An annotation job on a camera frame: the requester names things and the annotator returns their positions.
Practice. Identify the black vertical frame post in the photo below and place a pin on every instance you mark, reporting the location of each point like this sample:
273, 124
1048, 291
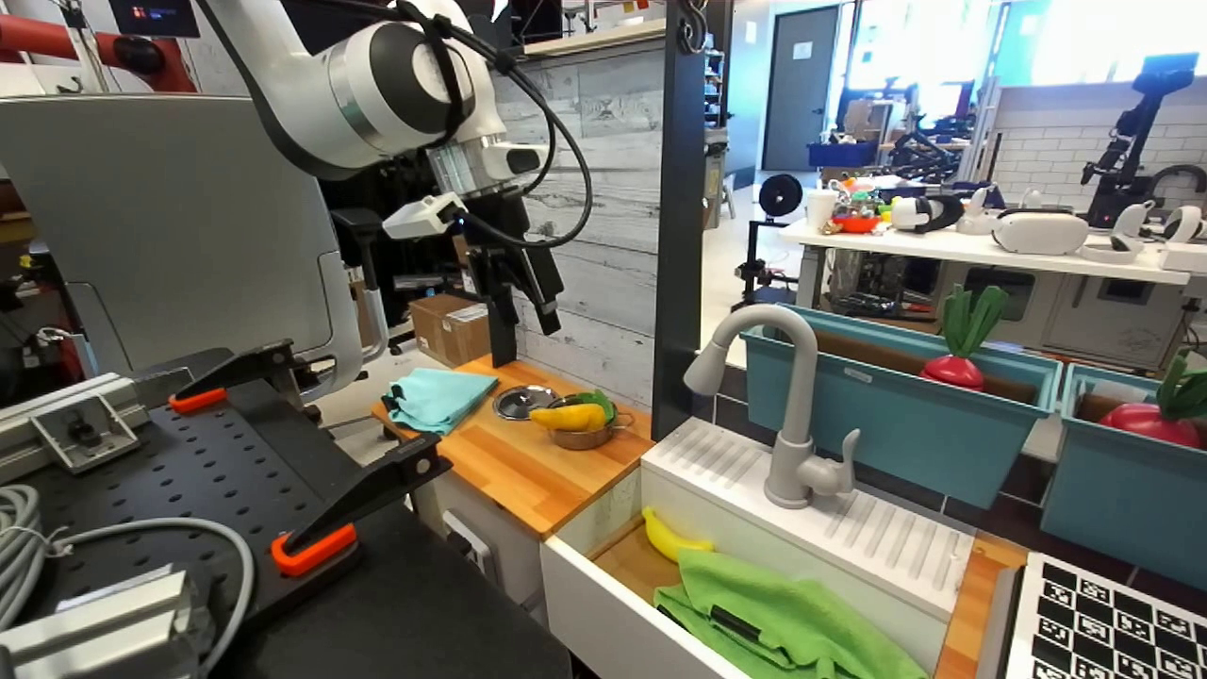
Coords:
679, 249

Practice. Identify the green cloth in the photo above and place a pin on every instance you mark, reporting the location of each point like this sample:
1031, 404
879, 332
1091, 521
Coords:
779, 618

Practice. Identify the teal cloth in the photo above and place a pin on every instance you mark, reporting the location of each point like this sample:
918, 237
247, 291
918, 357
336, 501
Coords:
434, 396

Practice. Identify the aluminium angle bracket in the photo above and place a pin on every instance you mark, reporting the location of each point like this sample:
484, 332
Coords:
87, 628

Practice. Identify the black round fan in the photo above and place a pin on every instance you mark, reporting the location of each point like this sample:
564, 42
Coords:
781, 199

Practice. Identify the white VR headset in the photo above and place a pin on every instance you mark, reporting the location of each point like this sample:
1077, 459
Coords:
1037, 237

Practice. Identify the grey toy faucet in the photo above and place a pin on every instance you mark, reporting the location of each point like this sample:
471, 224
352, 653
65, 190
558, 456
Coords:
793, 428

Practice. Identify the white toy kitchen cabinet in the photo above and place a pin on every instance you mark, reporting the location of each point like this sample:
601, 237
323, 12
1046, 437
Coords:
484, 533

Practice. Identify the aluminium extrusion rail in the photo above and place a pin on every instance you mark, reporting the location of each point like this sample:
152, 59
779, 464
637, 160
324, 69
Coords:
79, 437

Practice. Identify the colourful toy pile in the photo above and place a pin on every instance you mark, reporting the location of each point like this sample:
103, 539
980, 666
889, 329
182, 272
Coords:
854, 213

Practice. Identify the black background machine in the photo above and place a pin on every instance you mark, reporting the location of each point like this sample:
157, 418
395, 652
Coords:
1133, 137

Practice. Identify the grey door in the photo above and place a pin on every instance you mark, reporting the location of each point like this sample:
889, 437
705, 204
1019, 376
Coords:
799, 87

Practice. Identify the white background table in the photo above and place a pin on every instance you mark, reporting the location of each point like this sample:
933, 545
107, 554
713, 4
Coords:
980, 249

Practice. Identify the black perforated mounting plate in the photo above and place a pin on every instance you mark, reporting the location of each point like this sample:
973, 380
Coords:
214, 464

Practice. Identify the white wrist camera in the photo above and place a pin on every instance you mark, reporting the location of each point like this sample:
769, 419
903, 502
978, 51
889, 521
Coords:
418, 215

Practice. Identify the grey wood-print backsplash panel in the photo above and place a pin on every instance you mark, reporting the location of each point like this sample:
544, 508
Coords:
616, 315

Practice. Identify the yellow banana toy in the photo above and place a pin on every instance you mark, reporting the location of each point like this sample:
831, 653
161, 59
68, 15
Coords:
665, 541

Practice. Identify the short teal planter box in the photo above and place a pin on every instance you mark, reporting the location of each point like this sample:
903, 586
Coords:
1119, 497

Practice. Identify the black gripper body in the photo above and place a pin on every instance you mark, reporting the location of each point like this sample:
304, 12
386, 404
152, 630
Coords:
503, 259

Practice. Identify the large white panel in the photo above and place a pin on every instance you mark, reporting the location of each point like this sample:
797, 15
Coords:
126, 227

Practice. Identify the white toy sink unit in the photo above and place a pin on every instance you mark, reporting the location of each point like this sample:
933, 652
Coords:
591, 618

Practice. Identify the black-white marker calibration board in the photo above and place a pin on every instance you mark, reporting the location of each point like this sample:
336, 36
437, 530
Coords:
1105, 628

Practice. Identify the small metal pot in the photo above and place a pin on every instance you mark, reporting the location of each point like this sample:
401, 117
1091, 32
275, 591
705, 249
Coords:
587, 439

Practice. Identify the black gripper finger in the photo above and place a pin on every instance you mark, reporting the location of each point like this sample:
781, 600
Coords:
544, 291
503, 325

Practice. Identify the yellow carrot plush toy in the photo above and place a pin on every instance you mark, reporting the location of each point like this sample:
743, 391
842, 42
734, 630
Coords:
568, 418

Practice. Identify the large cardboard box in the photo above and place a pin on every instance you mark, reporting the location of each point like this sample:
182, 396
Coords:
447, 329

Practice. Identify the red radish plush toy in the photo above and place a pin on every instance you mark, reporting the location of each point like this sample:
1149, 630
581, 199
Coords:
1138, 419
950, 373

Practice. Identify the red pipe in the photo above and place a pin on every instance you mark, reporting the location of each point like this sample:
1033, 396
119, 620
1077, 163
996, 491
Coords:
40, 39

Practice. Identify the long teal planter box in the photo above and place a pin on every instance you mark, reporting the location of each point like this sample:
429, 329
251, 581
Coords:
905, 428

